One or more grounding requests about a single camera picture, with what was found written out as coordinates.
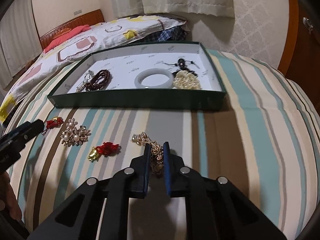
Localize red knot charm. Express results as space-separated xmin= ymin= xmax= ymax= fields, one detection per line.
xmin=42 ymin=116 xmax=64 ymax=135

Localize pearl rhinestone brooch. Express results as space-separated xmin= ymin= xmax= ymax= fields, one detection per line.
xmin=60 ymin=118 xmax=91 ymax=147

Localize red tassel gold charm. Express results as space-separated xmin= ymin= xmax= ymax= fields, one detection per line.
xmin=87 ymin=142 xmax=120 ymax=162

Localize gold rhinestone earrings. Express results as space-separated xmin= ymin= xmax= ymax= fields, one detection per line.
xmin=131 ymin=132 xmax=164 ymax=178

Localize dark red bead bracelet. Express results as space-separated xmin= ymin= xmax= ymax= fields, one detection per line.
xmin=83 ymin=68 xmax=112 ymax=92

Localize white jade bangle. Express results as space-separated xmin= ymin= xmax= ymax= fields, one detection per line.
xmin=134 ymin=68 xmax=174 ymax=89

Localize cream pearl bracelet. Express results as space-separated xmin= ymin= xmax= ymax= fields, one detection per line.
xmin=172 ymin=69 xmax=202 ymax=91

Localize black cord pendant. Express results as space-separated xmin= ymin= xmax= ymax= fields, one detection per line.
xmin=165 ymin=58 xmax=199 ymax=77

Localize person's left hand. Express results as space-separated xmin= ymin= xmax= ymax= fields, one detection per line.
xmin=1 ymin=172 xmax=22 ymax=222

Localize striped tablecloth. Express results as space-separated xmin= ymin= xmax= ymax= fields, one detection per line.
xmin=9 ymin=51 xmax=319 ymax=239

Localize white left curtain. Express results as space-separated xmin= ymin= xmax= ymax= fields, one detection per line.
xmin=1 ymin=0 xmax=42 ymax=88

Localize orange round cushion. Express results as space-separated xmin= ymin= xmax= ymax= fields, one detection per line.
xmin=53 ymin=28 xmax=72 ymax=39

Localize pink pillow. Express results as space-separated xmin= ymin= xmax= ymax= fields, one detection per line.
xmin=44 ymin=24 xmax=91 ymax=53

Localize green tray white lining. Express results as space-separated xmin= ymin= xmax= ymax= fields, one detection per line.
xmin=48 ymin=41 xmax=226 ymax=111

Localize wooden headboard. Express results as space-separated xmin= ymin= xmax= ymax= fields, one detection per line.
xmin=40 ymin=9 xmax=104 ymax=49

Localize wooden door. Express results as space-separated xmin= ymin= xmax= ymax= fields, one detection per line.
xmin=278 ymin=0 xmax=319 ymax=105

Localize blue plaid bed sheet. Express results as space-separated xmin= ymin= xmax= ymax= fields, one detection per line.
xmin=140 ymin=26 xmax=188 ymax=42

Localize silver door lock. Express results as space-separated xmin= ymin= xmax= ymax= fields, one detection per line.
xmin=303 ymin=17 xmax=313 ymax=35

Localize wall power socket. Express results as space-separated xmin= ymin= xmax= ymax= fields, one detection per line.
xmin=74 ymin=10 xmax=82 ymax=16

